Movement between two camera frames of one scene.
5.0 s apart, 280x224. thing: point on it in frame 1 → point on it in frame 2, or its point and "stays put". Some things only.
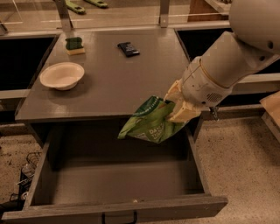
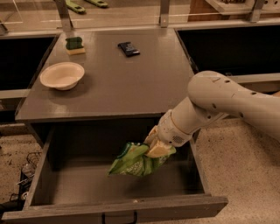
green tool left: x=75 y=8 stays put
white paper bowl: x=62 y=75 stays put
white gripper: x=202 y=83 → x=171 y=130
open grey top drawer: x=87 y=171 stays put
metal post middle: x=164 y=8 stays put
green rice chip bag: x=150 y=122 → x=132 y=160
